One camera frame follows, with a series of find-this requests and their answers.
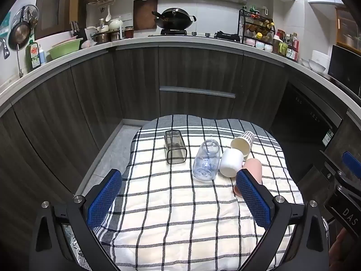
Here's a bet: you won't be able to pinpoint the black microwave oven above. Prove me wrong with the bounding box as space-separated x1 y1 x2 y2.
327 44 361 99

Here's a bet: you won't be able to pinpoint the grey wooden drawer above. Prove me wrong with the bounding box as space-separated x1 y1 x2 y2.
159 85 236 119

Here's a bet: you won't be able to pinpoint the wooden shelf unit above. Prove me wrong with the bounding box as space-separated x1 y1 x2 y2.
335 6 361 52

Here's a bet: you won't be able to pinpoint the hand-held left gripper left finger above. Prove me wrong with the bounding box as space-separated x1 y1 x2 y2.
29 169 123 271

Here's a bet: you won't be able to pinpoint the hanging frying pan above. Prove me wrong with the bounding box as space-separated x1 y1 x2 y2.
8 5 39 52

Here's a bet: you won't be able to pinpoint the black white checked cloth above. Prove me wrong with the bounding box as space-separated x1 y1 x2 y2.
94 115 329 271

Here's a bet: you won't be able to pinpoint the person's right hand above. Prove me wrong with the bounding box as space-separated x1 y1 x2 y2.
329 227 351 271

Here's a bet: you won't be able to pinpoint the clear glass cup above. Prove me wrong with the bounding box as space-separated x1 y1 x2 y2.
192 139 221 182

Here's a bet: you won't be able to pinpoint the row of sauce bottles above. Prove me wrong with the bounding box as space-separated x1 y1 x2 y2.
272 29 300 62

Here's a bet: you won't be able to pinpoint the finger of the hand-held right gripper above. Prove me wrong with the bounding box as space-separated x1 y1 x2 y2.
341 151 361 180
319 150 344 182

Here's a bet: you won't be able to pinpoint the white pitcher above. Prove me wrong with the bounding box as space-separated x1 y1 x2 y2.
85 26 99 42

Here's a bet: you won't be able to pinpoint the gas stove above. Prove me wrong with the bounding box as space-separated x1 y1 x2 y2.
148 29 218 38

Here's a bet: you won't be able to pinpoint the pastel seasoning jars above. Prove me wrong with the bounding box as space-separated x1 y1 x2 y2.
245 38 274 53

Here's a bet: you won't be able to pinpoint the green plastic basin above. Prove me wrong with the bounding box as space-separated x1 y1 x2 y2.
46 37 81 60

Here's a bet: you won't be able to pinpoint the striped paper cup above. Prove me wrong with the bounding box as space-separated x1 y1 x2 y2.
230 130 255 159

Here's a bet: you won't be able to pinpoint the dark wooden cutting board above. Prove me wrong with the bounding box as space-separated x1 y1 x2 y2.
133 0 158 31

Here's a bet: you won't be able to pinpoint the black wire spice rack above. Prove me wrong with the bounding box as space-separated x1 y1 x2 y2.
238 6 276 46

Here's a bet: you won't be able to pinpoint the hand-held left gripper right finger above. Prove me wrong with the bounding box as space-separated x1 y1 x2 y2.
235 169 330 271

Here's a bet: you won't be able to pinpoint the black wok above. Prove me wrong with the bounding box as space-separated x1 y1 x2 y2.
152 8 197 30

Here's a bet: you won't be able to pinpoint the pink cup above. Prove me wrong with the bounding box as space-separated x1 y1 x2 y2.
233 158 263 197

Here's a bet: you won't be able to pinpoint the knife block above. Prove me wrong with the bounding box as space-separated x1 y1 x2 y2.
70 21 86 42

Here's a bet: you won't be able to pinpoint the green dish soap bottle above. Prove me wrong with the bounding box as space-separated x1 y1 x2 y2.
25 40 41 69

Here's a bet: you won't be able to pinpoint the steel pot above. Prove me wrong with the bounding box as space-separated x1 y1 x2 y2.
94 31 123 44

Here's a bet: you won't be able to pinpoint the white plastic cup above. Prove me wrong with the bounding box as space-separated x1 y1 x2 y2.
219 147 244 178

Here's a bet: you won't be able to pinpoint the brown wooden cabinet door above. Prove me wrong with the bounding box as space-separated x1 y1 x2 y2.
34 0 83 40

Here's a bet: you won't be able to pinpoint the grey transparent square cup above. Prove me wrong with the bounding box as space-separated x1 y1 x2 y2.
164 129 187 165

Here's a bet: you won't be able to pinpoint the black built-in dishwasher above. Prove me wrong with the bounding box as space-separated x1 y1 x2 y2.
269 82 343 175

